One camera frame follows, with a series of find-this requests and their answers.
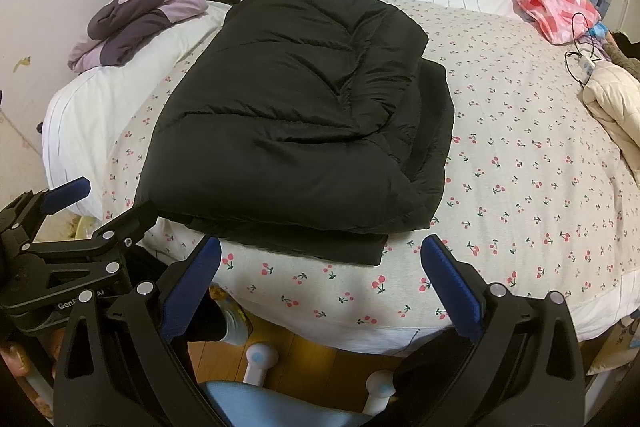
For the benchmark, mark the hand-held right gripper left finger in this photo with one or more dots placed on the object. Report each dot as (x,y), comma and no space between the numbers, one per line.
(192,292)

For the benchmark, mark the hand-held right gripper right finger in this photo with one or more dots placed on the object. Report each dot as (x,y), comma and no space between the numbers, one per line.
(450,292)

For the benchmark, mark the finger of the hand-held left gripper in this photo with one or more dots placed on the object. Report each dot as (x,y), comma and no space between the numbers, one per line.
(67,196)
(115,229)

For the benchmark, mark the black puffer jacket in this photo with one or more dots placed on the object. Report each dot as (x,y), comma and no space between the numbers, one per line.
(290,117)

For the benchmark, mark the person's left hand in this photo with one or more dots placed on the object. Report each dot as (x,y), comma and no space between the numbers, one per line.
(20,367)

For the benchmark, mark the white striped duvet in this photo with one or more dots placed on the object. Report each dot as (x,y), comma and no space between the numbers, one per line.
(90,117)

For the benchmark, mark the blue white chair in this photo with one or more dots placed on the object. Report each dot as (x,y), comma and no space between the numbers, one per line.
(280,402)

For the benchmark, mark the purple patterned garment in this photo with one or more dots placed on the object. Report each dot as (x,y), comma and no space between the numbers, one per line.
(135,17)

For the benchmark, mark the cream quilted jacket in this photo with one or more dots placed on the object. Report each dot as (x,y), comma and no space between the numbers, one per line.
(615,107)

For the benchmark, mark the white power strip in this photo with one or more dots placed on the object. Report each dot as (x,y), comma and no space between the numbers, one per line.
(586,68)

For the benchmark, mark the brown fuzzy cloth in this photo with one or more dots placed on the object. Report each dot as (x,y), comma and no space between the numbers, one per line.
(625,54)

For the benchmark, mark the pink checked cloth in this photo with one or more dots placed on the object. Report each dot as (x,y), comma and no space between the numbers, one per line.
(555,7)

